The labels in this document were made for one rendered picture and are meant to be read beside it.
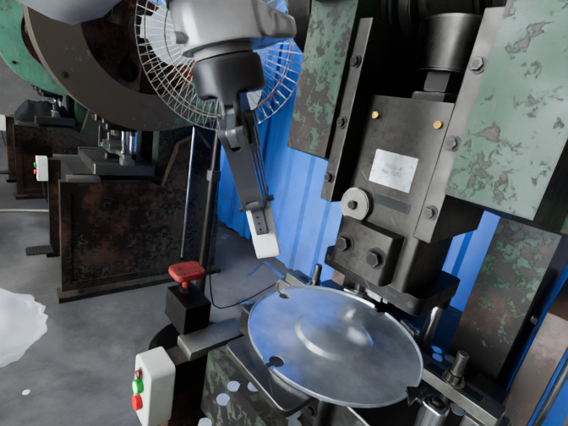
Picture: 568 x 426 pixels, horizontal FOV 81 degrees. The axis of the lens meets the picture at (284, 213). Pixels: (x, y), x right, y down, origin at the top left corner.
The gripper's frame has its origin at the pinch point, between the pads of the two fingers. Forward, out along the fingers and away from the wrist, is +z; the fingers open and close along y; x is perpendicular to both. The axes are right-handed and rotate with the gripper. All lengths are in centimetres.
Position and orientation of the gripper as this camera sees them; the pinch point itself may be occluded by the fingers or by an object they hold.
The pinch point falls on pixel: (263, 230)
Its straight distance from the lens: 42.2
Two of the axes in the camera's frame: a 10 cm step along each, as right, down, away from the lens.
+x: 9.8, -1.6, -0.9
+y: -0.3, 3.4, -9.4
